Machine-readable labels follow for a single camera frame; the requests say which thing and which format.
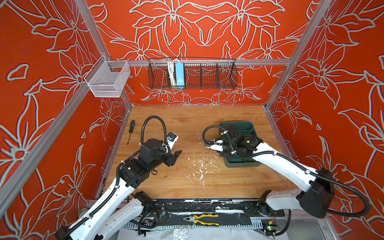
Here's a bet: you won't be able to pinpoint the green plastic divided tray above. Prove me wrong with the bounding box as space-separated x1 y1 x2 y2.
219 121 261 168

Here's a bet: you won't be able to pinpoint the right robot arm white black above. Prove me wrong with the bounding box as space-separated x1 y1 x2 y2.
210 125 371 219

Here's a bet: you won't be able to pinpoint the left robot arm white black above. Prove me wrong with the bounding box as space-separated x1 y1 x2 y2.
55 133 181 240

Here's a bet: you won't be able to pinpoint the light blue box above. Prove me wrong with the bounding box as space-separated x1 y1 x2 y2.
175 62 185 89

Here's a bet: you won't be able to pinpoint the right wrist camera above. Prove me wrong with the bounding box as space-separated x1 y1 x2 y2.
205 139 224 152

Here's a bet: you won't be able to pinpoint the green handle screwdriver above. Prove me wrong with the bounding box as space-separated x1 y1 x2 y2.
127 120 136 145

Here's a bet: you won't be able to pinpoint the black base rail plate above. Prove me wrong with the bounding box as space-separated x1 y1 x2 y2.
150 198 266 218

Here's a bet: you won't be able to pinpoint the black wire wall basket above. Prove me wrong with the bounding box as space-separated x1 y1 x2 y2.
148 58 239 90

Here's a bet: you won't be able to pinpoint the yellow handle pliers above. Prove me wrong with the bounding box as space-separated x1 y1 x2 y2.
182 213 220 227

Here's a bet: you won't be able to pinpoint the white slotted cable duct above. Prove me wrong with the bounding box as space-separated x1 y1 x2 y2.
141 219 263 231

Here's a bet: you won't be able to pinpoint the white cable bundle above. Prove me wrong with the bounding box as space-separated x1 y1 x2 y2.
167 59 177 87

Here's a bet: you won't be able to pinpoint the white wire mesh basket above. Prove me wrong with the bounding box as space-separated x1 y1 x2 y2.
85 56 131 98

